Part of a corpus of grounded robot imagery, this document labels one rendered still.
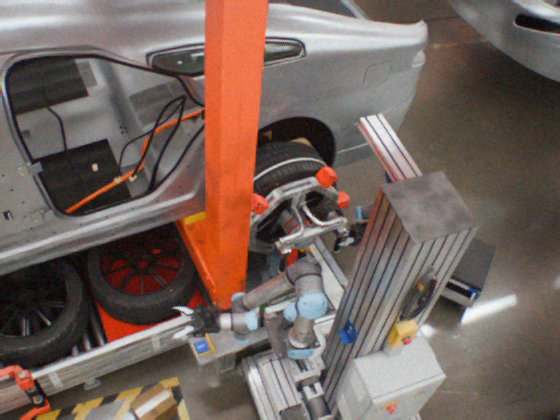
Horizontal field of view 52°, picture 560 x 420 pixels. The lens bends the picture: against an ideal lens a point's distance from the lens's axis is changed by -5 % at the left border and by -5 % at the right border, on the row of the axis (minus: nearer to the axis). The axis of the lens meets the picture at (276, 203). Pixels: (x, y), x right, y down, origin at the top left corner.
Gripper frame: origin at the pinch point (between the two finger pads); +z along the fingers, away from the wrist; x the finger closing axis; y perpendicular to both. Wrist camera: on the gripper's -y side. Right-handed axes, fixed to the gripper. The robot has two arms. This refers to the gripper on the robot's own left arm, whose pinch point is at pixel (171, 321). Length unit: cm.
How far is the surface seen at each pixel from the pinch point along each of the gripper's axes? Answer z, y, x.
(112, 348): 38, 80, 41
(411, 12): -250, 64, 441
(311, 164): -73, -4, 94
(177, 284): 1, 64, 73
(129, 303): 28, 65, 61
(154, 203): 11, 18, 92
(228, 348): -26, 75, 34
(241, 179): -31, -41, 41
